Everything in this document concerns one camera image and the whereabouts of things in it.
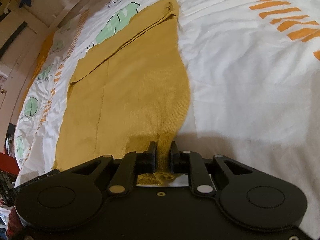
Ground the mustard yellow knit garment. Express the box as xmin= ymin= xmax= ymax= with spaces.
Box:
xmin=54 ymin=0 xmax=190 ymax=185

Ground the white patterned duvet cover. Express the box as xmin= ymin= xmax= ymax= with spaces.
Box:
xmin=15 ymin=0 xmax=319 ymax=238

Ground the orange bed sheet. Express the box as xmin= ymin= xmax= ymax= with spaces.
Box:
xmin=19 ymin=31 xmax=55 ymax=111

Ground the white wooden bed frame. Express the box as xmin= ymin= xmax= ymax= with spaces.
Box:
xmin=1 ymin=0 xmax=81 ymax=145

